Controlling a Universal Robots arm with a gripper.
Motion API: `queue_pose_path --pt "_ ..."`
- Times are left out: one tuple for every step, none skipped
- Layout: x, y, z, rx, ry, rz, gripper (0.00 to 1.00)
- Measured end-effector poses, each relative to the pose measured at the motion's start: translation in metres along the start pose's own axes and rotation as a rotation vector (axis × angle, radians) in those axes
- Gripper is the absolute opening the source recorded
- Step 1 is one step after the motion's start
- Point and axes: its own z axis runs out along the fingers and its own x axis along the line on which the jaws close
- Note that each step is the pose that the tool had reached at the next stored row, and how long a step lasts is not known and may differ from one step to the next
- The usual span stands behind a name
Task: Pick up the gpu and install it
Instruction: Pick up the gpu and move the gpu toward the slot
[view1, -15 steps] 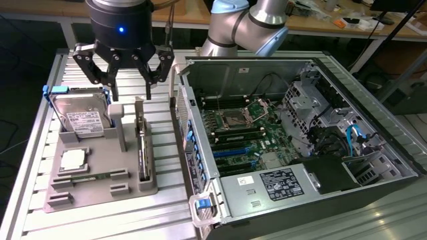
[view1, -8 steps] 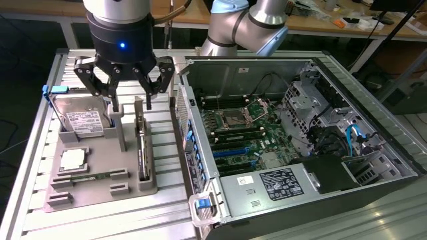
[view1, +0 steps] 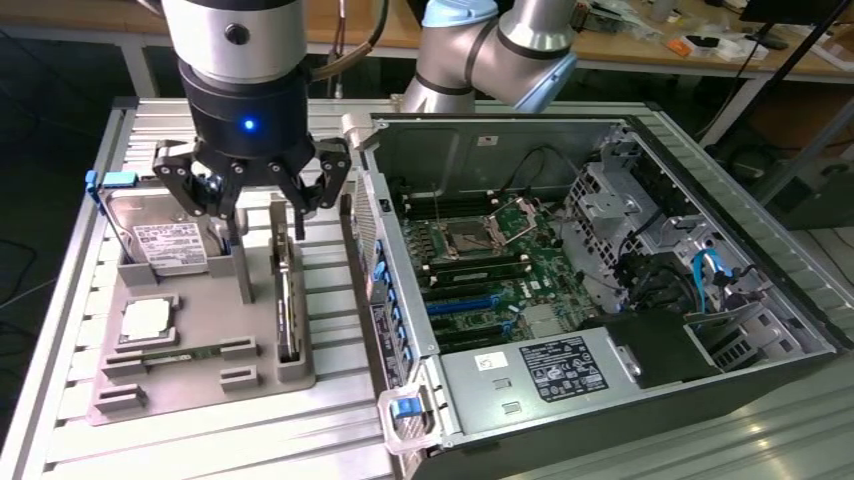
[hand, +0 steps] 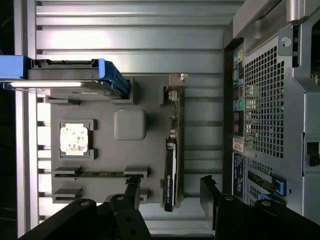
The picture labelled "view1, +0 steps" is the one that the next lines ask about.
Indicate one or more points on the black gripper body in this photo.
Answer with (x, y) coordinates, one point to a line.
(246, 115)

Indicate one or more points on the black Nvidia graphics card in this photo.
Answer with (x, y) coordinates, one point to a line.
(288, 300)

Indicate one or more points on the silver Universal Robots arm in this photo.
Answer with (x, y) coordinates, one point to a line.
(233, 40)

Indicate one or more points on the blue disk carrier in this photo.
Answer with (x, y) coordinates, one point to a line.
(120, 179)

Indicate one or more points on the white case foot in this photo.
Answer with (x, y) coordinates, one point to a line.
(356, 130)
(400, 435)

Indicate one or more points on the silver hard disk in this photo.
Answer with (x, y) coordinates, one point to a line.
(162, 235)

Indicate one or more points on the blue expansion slot clip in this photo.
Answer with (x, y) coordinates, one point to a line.
(401, 337)
(387, 279)
(393, 298)
(377, 245)
(404, 360)
(381, 260)
(397, 317)

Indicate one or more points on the thin metal locking lever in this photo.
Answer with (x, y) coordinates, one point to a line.
(436, 202)

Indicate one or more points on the CPU socket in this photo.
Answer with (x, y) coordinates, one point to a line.
(467, 239)

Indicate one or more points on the metal socket cover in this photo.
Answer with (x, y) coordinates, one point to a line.
(516, 216)

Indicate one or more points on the gray parts rack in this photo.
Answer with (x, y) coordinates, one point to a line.
(200, 320)

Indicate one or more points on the silver CPU chip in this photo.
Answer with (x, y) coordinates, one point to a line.
(148, 321)

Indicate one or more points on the blue expansion slot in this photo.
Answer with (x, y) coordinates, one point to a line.
(463, 305)

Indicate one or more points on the long wooden desk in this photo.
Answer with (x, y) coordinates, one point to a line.
(66, 10)

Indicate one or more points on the green RAM stick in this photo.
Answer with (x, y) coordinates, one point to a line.
(180, 355)

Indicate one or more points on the long black expansion slot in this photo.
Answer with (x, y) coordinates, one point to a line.
(469, 341)
(469, 329)

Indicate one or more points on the green motherboard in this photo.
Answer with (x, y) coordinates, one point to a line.
(553, 280)

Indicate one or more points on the metal disk bay cage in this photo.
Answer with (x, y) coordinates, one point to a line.
(607, 220)

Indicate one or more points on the silver chipset heatsink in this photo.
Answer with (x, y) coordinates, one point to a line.
(548, 324)

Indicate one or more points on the blue case latch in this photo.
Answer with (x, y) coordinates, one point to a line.
(401, 407)

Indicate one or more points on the gray power supply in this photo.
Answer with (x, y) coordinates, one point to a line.
(533, 380)

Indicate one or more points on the orange white small box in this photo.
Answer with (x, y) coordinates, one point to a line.
(676, 46)

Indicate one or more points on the black plastic shroud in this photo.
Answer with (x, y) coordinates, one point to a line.
(653, 350)

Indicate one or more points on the white box with black insert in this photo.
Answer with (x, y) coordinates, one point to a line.
(729, 50)

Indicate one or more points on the black storage box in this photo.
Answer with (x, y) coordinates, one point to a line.
(820, 200)

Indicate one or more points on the black monitor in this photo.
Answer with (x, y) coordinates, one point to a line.
(800, 7)

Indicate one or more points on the open black PC case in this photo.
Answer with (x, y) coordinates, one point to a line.
(733, 425)

